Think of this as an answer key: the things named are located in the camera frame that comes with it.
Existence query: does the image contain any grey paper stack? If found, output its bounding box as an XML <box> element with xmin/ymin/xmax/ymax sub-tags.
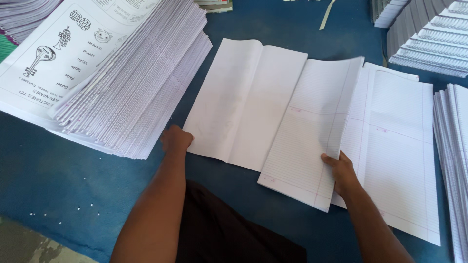
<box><xmin>386</xmin><ymin>0</ymin><xmax>456</xmax><ymax>59</ymax></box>

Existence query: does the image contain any flat ruled paper stack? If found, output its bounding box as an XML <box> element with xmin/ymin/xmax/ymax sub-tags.
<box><xmin>331</xmin><ymin>62</ymin><xmax>441</xmax><ymax>247</ymax></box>

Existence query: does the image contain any printed sheet with instrument drawings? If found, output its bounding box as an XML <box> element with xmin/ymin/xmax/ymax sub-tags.
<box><xmin>0</xmin><ymin>0</ymin><xmax>161</xmax><ymax>122</ymax></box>

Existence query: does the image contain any person's right hand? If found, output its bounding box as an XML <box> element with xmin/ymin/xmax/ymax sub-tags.
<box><xmin>321</xmin><ymin>150</ymin><xmax>365</xmax><ymax>198</ymax></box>

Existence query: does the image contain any small stack of books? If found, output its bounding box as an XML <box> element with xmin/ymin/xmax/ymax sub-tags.
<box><xmin>194</xmin><ymin>0</ymin><xmax>233</xmax><ymax>14</ymax></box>

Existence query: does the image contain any green paper stack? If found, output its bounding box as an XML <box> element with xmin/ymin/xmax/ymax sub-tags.
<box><xmin>0</xmin><ymin>34</ymin><xmax>18</xmax><ymax>64</ymax></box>

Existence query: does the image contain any fanned stack of folded bundles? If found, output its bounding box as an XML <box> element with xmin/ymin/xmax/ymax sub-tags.
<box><xmin>388</xmin><ymin>0</ymin><xmax>468</xmax><ymax>78</ymax></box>

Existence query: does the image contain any person's black clothing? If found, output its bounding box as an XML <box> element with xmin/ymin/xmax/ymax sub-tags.
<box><xmin>175</xmin><ymin>180</ymin><xmax>308</xmax><ymax>263</ymax></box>

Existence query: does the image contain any person's left hand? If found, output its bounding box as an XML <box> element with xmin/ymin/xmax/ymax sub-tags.
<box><xmin>160</xmin><ymin>125</ymin><xmax>195</xmax><ymax>154</ymax></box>

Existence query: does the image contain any row of folded ruled bundles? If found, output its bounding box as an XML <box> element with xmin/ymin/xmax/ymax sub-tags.
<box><xmin>432</xmin><ymin>83</ymin><xmax>468</xmax><ymax>263</ymax></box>

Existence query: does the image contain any pale paper strip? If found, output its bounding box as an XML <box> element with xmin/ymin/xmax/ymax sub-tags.
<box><xmin>319</xmin><ymin>0</ymin><xmax>337</xmax><ymax>31</ymax></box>

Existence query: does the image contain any purple-edged paper stack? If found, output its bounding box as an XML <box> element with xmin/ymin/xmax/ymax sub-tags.
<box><xmin>0</xmin><ymin>0</ymin><xmax>65</xmax><ymax>45</ymax></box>

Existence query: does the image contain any large pile of ruled sheets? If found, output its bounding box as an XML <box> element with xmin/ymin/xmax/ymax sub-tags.
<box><xmin>48</xmin><ymin>0</ymin><xmax>213</xmax><ymax>160</ymax></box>

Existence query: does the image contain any white paper block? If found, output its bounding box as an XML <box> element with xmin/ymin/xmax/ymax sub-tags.
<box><xmin>371</xmin><ymin>0</ymin><xmax>403</xmax><ymax>29</ymax></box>

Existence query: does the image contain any white sheet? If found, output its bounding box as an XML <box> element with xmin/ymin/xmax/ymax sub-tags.
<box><xmin>182</xmin><ymin>38</ymin><xmax>308</xmax><ymax>172</ymax></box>

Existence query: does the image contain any ruled paper bundle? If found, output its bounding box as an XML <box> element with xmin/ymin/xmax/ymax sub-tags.
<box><xmin>257</xmin><ymin>56</ymin><xmax>365</xmax><ymax>213</ymax></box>

